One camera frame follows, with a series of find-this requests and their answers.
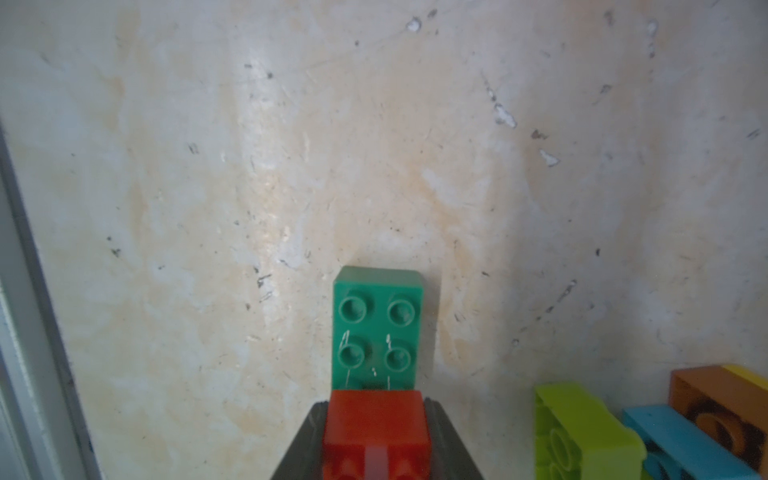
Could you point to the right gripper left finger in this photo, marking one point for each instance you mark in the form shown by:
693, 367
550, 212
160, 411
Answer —
304, 457

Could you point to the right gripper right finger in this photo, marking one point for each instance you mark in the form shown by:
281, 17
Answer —
450, 459

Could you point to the red small lego brick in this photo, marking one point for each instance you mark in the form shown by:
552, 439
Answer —
376, 434

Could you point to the lime long lego brick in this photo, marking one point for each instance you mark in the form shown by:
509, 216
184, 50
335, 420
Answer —
577, 437

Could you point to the dark green long lego brick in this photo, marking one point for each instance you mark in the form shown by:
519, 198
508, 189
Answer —
377, 317

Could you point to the cyan small lego brick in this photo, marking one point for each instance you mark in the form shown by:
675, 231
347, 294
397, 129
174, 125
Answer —
676, 449

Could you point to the brown small lego brick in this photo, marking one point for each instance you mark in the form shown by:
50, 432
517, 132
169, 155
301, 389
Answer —
729, 409

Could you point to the yellow long lego brick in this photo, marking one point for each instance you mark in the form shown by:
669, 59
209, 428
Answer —
748, 375

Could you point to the left aluminium frame post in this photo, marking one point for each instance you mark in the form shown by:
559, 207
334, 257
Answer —
44, 434

